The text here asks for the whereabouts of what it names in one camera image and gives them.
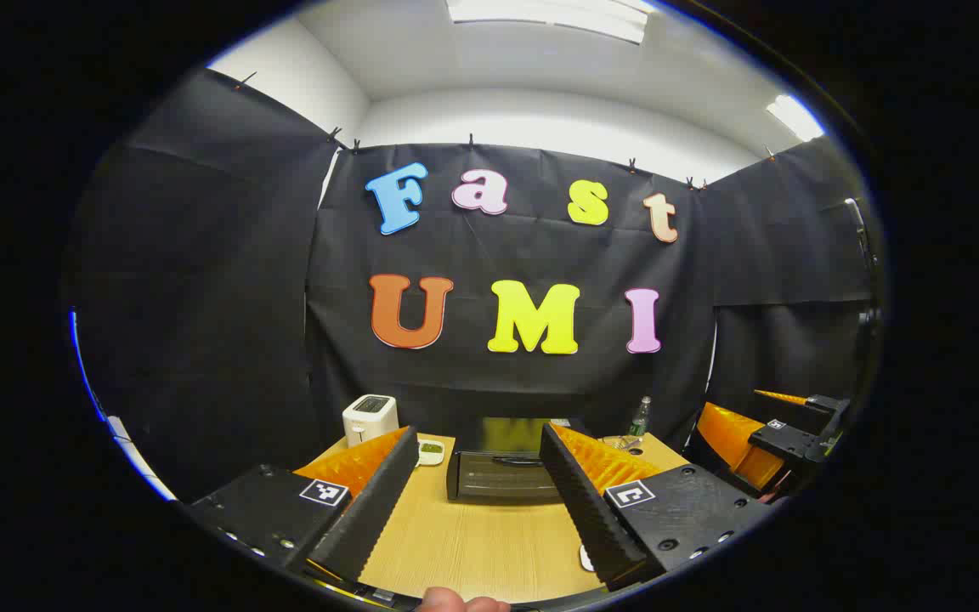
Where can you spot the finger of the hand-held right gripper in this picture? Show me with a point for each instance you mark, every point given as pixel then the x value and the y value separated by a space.
pixel 783 440
pixel 825 404

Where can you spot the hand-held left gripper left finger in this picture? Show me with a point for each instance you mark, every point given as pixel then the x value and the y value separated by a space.
pixel 379 501

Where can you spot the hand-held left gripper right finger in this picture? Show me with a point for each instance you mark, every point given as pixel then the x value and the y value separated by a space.
pixel 591 518

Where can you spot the black electric oven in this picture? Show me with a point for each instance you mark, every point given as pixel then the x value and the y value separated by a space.
pixel 498 476

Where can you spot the white square plate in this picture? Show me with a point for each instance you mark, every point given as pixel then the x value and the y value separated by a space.
pixel 585 558

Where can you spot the white divided dish with beans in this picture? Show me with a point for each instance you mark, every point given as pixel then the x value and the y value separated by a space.
pixel 430 450

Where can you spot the white toaster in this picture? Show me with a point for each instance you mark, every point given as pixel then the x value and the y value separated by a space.
pixel 369 418

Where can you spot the clear plastic bottle green label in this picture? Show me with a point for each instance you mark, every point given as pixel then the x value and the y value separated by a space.
pixel 639 419

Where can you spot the white panel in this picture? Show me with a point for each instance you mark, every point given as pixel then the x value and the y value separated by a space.
pixel 137 459

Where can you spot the black backdrop cloth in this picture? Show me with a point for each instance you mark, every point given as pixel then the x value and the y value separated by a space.
pixel 200 297

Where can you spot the ceiling light panel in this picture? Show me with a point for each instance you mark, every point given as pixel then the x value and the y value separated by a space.
pixel 795 117

